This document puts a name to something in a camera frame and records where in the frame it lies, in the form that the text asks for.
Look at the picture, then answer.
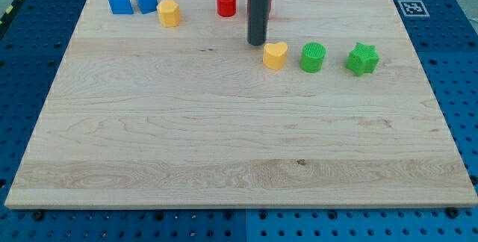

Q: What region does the blue pentagon block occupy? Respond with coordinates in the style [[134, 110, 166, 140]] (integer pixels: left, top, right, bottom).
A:
[[108, 0, 134, 14]]

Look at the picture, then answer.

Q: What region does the black yellow hazard tape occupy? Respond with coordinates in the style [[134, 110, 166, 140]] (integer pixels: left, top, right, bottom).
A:
[[1, 0, 25, 27]]

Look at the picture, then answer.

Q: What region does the yellow heart block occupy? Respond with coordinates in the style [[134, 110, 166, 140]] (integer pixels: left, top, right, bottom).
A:
[[262, 42, 288, 70]]

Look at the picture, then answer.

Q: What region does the green cylinder block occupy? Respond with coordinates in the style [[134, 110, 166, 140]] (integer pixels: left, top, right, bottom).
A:
[[299, 42, 326, 73]]

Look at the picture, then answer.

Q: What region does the white fiducial marker tag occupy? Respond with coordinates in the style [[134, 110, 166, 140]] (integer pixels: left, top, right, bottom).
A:
[[398, 0, 429, 17]]

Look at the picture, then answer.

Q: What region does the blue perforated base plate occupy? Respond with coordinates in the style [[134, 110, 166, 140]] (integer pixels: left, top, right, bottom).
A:
[[1, 0, 477, 241]]

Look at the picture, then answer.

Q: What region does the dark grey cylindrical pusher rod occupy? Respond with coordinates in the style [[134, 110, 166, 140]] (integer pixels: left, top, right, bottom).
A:
[[247, 0, 270, 46]]

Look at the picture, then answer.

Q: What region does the yellow hexagon block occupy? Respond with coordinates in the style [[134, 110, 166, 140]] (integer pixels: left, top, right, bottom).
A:
[[157, 0, 181, 28]]

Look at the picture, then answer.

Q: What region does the green star block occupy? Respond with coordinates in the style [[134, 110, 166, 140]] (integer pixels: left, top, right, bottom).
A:
[[346, 42, 379, 76]]

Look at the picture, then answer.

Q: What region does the red block behind rod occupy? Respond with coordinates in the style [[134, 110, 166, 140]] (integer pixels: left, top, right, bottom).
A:
[[246, 0, 273, 19]]

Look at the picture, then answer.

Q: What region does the red cylinder block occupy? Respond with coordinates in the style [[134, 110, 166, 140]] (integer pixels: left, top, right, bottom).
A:
[[216, 0, 237, 17]]

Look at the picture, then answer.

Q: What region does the light wooden board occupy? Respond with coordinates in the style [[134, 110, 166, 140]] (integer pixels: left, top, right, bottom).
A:
[[5, 0, 477, 210]]

